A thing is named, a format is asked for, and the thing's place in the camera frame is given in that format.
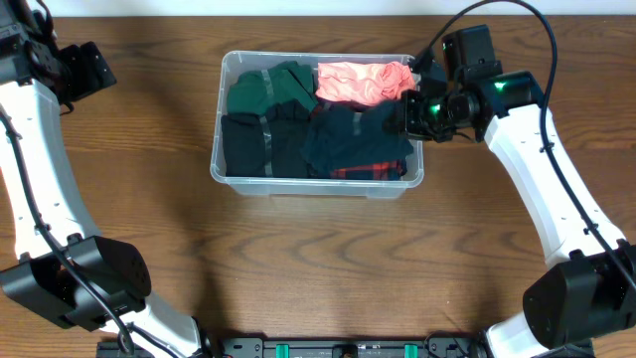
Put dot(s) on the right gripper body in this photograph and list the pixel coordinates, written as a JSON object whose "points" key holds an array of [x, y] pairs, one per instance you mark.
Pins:
{"points": [[440, 116]]}

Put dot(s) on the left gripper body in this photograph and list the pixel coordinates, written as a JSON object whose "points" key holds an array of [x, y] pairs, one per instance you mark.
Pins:
{"points": [[92, 70]]}

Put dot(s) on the red navy plaid shirt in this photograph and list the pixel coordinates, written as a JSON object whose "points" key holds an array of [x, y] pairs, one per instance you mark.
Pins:
{"points": [[372, 171]]}

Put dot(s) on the pink garment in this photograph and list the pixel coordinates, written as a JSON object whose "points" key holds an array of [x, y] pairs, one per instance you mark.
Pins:
{"points": [[366, 84]]}

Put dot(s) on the navy garment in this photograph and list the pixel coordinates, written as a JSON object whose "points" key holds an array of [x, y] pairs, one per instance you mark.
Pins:
{"points": [[353, 139]]}

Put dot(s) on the black garment with tape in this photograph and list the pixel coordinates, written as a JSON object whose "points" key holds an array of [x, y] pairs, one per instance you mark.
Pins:
{"points": [[266, 145]]}

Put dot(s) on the dark green garment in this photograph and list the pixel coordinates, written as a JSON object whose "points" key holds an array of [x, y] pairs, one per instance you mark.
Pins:
{"points": [[255, 92]]}

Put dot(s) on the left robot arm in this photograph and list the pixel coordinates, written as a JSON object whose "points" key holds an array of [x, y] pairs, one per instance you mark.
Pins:
{"points": [[67, 272]]}

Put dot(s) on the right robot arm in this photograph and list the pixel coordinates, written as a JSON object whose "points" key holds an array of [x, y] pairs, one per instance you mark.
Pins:
{"points": [[588, 289]]}

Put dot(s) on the clear plastic storage bin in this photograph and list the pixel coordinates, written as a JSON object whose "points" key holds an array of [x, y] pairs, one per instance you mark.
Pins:
{"points": [[235, 63]]}

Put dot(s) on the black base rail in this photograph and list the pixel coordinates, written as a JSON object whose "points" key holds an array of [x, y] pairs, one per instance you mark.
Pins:
{"points": [[435, 346]]}

